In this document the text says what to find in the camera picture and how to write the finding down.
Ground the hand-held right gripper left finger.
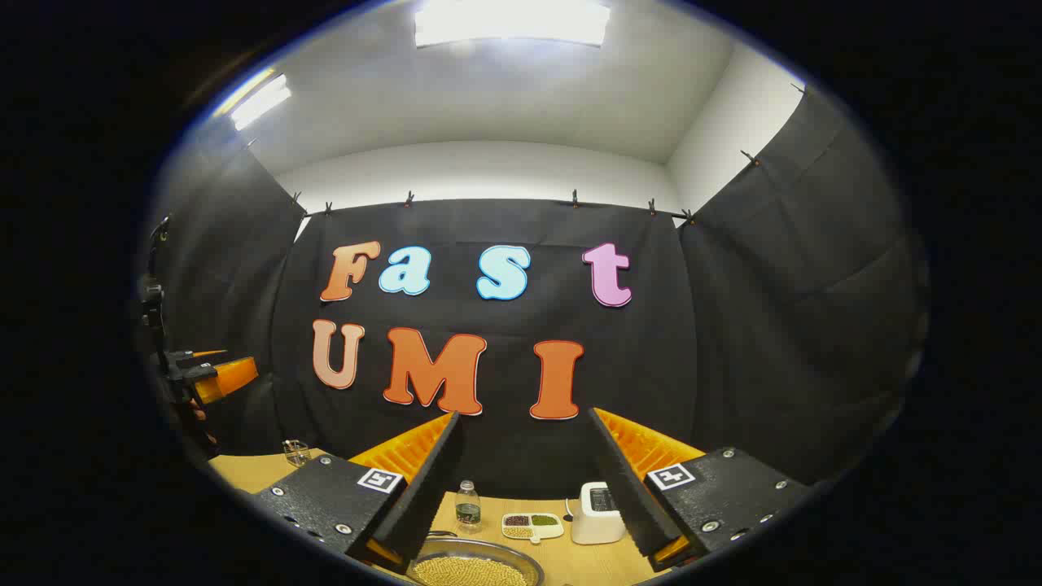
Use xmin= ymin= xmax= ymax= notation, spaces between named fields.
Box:
xmin=251 ymin=411 xmax=466 ymax=575

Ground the stainless steel pot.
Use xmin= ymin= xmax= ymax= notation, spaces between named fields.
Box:
xmin=405 ymin=533 xmax=545 ymax=586

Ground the pile of soybeans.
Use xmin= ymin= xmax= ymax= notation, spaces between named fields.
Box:
xmin=414 ymin=555 xmax=530 ymax=586

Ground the narrow ceiling light strip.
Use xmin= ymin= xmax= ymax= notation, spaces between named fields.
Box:
xmin=230 ymin=73 xmax=292 ymax=131

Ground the white toaster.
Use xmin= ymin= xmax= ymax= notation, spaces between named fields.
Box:
xmin=570 ymin=481 xmax=628 ymax=545

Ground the clear plastic water bottle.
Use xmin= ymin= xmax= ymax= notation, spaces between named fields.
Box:
xmin=455 ymin=480 xmax=482 ymax=534

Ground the wide ceiling light panel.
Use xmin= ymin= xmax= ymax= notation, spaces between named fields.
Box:
xmin=415 ymin=0 xmax=611 ymax=48

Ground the white divided dish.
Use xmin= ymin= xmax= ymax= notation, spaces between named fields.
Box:
xmin=501 ymin=513 xmax=565 ymax=544

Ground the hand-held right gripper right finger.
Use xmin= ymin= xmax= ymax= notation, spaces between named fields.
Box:
xmin=588 ymin=407 xmax=813 ymax=573

